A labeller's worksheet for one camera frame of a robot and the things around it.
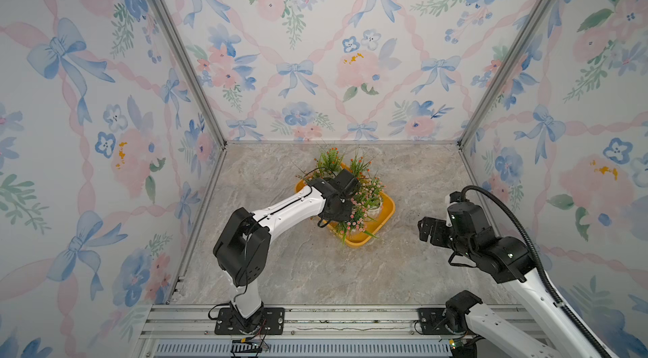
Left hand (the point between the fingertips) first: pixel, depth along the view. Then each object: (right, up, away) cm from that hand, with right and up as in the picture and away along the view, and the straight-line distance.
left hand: (345, 214), depth 87 cm
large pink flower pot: (+2, -2, -10) cm, 11 cm away
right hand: (+24, +3, -13) cm, 27 cm away
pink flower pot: (+8, +7, -3) cm, 11 cm away
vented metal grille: (-11, -35, -16) cm, 40 cm away
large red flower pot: (+5, +16, +5) cm, 18 cm away
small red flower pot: (-6, +18, +9) cm, 21 cm away
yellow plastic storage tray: (+11, -5, +6) cm, 13 cm away
